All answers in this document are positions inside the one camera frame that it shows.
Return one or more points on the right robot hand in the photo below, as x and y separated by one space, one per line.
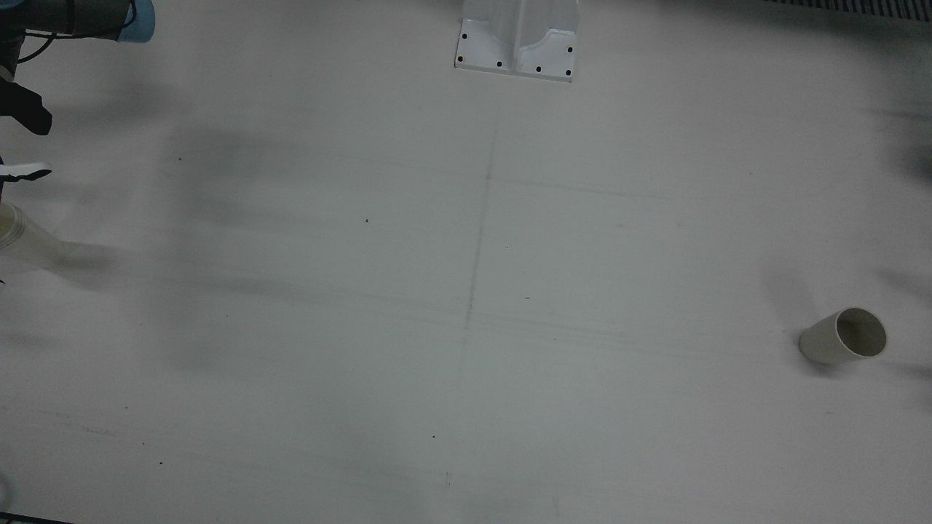
29 109

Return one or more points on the single paper cup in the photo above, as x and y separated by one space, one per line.
826 340

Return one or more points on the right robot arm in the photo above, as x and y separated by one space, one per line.
73 16

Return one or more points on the stack of paper cups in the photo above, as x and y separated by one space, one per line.
22 240

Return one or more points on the dark slatted grille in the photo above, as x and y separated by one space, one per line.
859 7

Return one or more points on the white metal mounting bracket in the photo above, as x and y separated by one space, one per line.
524 36

